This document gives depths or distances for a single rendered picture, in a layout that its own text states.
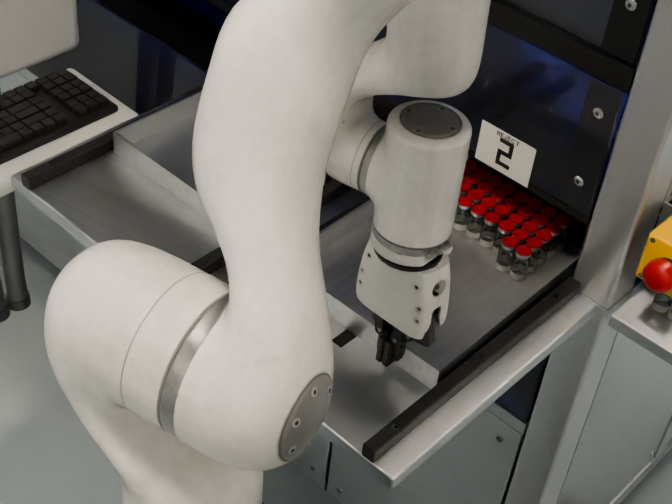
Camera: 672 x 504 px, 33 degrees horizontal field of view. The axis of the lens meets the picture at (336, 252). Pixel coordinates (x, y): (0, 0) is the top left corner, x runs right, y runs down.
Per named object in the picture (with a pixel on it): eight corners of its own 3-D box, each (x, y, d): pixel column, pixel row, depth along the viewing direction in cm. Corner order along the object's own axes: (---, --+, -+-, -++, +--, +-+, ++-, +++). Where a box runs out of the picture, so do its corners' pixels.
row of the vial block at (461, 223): (433, 203, 157) (438, 177, 154) (538, 268, 149) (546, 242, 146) (423, 210, 156) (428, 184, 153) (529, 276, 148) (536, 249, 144)
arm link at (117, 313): (205, 581, 92) (208, 385, 76) (35, 472, 98) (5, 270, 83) (289, 483, 100) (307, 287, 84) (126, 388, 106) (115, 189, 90)
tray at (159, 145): (284, 68, 180) (285, 49, 178) (407, 143, 168) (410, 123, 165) (113, 151, 160) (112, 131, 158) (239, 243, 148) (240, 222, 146)
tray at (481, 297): (442, 170, 163) (446, 151, 161) (593, 260, 151) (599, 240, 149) (276, 278, 143) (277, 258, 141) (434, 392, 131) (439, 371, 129)
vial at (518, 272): (515, 267, 149) (522, 241, 145) (528, 276, 148) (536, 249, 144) (505, 275, 147) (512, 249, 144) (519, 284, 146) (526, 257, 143)
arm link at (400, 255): (471, 228, 119) (467, 249, 121) (408, 188, 123) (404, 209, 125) (420, 263, 114) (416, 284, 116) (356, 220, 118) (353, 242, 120)
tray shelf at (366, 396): (261, 66, 184) (262, 56, 182) (626, 287, 151) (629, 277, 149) (10, 185, 156) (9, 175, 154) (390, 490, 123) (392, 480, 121)
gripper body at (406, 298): (469, 247, 119) (452, 322, 127) (396, 201, 124) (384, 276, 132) (424, 278, 115) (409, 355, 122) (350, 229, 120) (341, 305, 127)
